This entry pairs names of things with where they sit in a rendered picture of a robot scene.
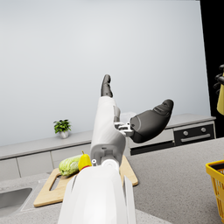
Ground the green tea bottle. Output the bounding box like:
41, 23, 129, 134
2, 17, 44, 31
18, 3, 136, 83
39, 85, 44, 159
216, 80, 224, 116

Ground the black built-in oven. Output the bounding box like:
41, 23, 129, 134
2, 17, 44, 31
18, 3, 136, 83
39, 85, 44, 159
172, 123, 216, 147

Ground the potted green plant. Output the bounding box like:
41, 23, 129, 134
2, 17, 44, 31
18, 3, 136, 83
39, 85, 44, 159
52, 118, 73, 140

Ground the steel kitchen sink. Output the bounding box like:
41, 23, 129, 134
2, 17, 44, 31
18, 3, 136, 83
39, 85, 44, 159
0, 186, 33, 219

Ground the grey kitchen cabinet counter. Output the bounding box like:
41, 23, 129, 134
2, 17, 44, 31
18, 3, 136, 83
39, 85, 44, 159
0, 113, 217, 182

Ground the yellow pear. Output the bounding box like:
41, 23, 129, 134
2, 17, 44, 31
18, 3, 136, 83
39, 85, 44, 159
77, 150, 93, 172

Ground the green cabbage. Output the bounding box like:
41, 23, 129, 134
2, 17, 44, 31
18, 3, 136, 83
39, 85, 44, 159
58, 154, 83, 178

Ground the wooden cutting board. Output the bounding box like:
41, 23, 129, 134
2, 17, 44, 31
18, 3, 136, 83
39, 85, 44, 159
32, 154, 139, 208

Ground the yellow slatted basket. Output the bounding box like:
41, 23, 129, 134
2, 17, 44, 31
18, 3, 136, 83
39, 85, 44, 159
205, 159, 224, 224

